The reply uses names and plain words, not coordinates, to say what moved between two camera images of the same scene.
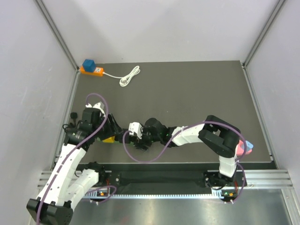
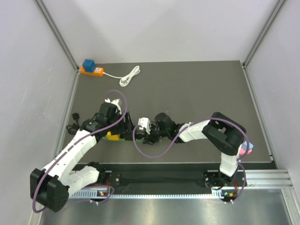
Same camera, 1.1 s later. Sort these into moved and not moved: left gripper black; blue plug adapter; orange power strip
Moved: left gripper black
Not moved: blue plug adapter; orange power strip
